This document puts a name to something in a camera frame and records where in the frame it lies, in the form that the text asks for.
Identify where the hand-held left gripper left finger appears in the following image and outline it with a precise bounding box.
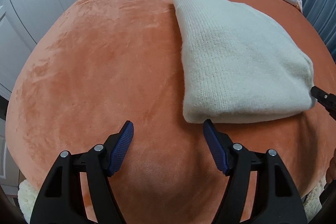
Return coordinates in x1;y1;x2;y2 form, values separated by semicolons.
30;120;134;224

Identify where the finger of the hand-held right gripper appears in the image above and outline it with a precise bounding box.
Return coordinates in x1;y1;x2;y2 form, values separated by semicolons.
310;86;336;118

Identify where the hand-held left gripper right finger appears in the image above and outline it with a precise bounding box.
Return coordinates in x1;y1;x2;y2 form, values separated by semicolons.
203;119;307;224

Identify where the person's right hand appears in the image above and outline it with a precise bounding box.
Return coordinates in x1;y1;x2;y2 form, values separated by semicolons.
325;148;336;183

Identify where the cream knitted sweater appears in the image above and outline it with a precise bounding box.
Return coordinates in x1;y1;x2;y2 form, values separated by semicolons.
171;0;315;125

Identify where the cream fluffy rug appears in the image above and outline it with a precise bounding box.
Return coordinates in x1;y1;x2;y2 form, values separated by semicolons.
18;179;40;215
302;182;327;210

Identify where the orange plush blanket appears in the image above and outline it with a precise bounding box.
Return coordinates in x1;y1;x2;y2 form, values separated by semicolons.
5;0;336;219

